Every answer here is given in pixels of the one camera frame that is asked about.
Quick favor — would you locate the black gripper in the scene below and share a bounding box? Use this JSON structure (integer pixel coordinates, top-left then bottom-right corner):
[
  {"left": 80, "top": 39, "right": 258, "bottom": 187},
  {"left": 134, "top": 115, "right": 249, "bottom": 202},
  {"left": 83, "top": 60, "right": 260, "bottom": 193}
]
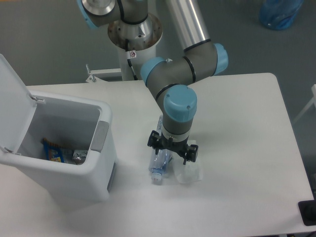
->
[{"left": 147, "top": 130, "right": 198, "bottom": 165}]

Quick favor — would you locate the crushed clear plastic bottle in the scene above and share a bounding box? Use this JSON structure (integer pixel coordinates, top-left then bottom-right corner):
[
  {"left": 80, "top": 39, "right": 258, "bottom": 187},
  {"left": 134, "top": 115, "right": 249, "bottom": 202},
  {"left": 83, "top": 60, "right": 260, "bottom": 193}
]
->
[{"left": 148, "top": 115, "right": 173, "bottom": 185}]

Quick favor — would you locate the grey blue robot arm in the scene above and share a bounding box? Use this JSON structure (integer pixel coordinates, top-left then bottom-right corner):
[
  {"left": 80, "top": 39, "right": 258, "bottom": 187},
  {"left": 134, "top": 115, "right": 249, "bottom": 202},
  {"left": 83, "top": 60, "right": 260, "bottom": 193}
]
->
[{"left": 77, "top": 0, "right": 228, "bottom": 162}]

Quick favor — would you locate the white trash can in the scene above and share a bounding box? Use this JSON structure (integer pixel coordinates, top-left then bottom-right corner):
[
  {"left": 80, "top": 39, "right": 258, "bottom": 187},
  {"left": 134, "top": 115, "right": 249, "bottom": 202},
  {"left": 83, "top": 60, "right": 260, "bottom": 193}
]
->
[{"left": 0, "top": 91, "right": 117, "bottom": 202}]

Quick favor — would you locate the white trash can lid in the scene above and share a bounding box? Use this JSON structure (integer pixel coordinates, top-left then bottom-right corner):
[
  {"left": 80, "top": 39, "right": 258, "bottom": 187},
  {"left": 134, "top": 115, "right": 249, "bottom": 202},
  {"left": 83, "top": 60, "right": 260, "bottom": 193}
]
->
[{"left": 0, "top": 55, "right": 46, "bottom": 154}]

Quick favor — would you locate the silver foil wrapper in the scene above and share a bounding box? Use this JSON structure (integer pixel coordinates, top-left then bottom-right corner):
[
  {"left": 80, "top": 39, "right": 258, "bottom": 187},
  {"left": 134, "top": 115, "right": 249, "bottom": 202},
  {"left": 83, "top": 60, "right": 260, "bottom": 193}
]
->
[{"left": 72, "top": 150, "right": 88, "bottom": 165}]

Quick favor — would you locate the blue snack wrapper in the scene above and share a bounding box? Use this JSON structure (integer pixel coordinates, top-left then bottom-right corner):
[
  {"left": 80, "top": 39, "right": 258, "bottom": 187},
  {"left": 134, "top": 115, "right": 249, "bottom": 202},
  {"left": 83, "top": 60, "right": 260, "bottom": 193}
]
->
[{"left": 42, "top": 138, "right": 64, "bottom": 163}]

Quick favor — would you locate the black device at edge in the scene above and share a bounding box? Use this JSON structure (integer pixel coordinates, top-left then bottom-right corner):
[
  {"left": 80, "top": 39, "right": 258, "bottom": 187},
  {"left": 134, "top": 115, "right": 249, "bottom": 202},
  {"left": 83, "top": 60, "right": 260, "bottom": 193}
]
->
[{"left": 298, "top": 200, "right": 316, "bottom": 226}]

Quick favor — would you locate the blue water jug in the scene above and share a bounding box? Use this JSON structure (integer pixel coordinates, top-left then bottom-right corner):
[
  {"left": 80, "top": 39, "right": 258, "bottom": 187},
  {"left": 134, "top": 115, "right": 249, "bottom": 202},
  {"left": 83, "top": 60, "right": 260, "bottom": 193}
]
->
[{"left": 259, "top": 0, "right": 304, "bottom": 30}]

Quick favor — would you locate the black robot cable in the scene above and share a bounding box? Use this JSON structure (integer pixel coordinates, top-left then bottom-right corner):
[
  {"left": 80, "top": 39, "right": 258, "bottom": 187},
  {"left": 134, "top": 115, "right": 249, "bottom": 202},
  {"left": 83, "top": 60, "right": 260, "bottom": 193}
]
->
[{"left": 124, "top": 39, "right": 139, "bottom": 81}]

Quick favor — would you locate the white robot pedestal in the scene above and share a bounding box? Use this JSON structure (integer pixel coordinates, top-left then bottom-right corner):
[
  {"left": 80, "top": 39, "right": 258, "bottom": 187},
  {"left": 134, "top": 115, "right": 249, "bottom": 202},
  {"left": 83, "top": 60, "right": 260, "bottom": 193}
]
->
[{"left": 85, "top": 12, "right": 173, "bottom": 83}]

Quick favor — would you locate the white frame at right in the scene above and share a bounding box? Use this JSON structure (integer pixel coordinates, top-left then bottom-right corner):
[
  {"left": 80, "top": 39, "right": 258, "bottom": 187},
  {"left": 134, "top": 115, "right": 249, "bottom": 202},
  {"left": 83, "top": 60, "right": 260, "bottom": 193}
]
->
[{"left": 293, "top": 84, "right": 316, "bottom": 124}]

